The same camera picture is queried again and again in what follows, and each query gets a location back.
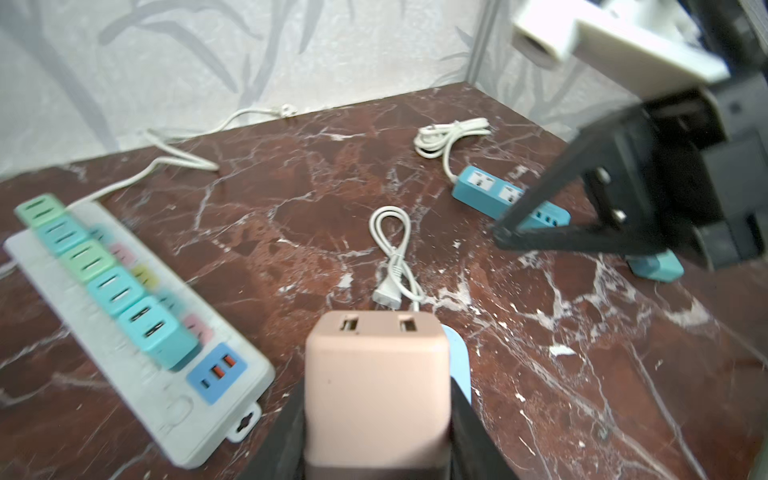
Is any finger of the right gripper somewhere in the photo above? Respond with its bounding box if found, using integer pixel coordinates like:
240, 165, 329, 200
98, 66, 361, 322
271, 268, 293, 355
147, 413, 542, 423
493, 224, 702, 261
493, 107, 654, 237

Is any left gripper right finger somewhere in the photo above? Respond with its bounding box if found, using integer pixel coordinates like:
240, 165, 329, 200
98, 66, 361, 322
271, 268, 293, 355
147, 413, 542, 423
449, 379, 519, 480

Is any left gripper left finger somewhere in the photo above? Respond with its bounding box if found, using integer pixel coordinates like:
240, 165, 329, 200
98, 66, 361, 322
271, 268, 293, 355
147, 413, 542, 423
236, 380, 306, 480

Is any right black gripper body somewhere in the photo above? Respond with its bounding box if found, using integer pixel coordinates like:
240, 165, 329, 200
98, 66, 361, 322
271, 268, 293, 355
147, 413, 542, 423
584, 0, 768, 271

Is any long white pastel power strip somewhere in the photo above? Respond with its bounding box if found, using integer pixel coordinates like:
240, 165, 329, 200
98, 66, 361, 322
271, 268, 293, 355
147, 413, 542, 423
4, 194, 275, 469

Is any pink plug cube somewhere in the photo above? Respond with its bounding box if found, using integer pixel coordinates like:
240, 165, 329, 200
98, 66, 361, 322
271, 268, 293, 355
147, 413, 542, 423
626, 250, 684, 283
303, 311, 451, 479

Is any light green usb plug cube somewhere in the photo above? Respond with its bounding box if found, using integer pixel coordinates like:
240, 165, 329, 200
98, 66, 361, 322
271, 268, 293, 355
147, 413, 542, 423
60, 239, 117, 284

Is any teal usb plug cube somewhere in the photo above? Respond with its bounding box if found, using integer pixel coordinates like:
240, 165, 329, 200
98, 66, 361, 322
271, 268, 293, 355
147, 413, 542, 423
35, 214, 90, 256

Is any square blue power strip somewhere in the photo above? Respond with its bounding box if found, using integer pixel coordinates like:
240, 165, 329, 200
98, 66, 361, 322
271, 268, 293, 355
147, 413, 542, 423
442, 324, 472, 404

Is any teal power strip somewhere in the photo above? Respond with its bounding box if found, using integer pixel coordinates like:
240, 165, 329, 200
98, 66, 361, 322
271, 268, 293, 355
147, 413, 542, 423
452, 166, 571, 229

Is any blue strip white cable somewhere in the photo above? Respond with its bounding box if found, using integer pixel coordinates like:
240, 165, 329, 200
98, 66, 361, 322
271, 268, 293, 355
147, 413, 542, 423
368, 205, 424, 312

